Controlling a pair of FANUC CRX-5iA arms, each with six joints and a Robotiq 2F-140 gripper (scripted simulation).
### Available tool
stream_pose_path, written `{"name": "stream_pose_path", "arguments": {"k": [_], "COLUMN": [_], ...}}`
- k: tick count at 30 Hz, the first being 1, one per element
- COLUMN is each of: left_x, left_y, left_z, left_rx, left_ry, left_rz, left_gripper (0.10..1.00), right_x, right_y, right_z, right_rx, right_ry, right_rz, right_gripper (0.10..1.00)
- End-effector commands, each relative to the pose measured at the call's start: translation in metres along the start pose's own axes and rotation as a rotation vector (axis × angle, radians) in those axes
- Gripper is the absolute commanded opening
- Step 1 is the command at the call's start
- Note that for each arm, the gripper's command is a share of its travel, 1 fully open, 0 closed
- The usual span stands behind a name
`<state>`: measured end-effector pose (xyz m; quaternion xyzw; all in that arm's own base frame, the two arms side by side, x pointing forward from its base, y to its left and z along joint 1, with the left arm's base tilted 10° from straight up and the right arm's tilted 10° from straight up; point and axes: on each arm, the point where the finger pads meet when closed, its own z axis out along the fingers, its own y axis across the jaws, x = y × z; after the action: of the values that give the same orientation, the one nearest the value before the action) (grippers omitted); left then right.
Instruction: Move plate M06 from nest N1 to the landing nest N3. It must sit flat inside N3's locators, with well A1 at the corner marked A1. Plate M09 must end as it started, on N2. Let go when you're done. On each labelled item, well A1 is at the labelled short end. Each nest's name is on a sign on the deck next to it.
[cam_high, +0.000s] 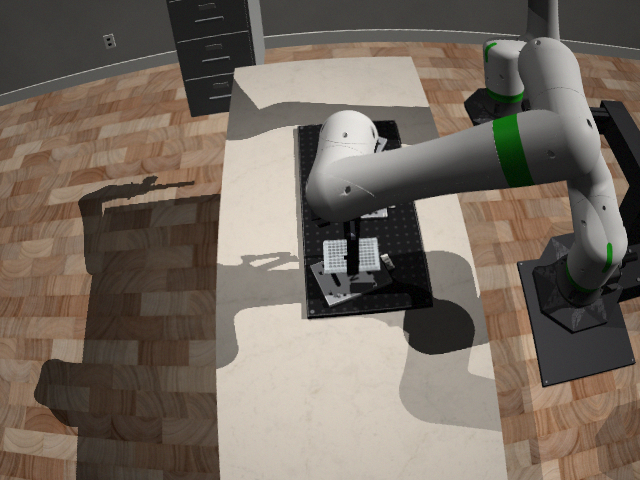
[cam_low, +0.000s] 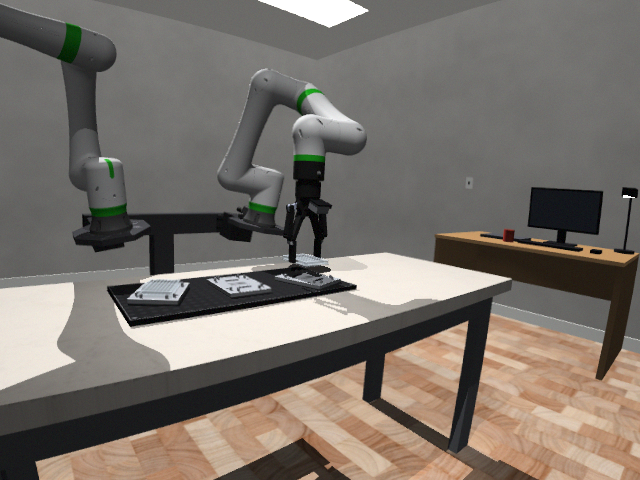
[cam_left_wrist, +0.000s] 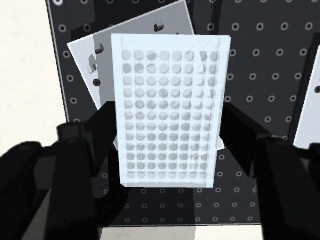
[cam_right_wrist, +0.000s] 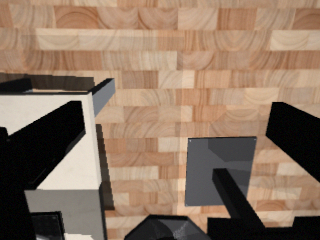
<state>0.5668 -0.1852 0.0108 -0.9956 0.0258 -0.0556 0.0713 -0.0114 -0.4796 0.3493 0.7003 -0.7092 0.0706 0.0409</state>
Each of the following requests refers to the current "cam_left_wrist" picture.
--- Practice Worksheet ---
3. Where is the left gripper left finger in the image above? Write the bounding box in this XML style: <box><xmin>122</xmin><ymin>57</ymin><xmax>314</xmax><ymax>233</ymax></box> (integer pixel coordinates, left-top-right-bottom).
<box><xmin>0</xmin><ymin>101</ymin><xmax>117</xmax><ymax>240</ymax></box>

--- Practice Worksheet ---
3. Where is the black perforated breadboard plate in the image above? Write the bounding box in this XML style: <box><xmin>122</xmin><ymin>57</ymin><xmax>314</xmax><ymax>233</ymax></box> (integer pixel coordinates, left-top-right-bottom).
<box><xmin>45</xmin><ymin>0</ymin><xmax>320</xmax><ymax>228</ymax></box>

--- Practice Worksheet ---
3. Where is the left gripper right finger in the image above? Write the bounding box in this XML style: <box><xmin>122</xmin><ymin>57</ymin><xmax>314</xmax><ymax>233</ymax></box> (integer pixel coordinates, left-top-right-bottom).
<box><xmin>219</xmin><ymin>102</ymin><xmax>320</xmax><ymax>240</ymax></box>

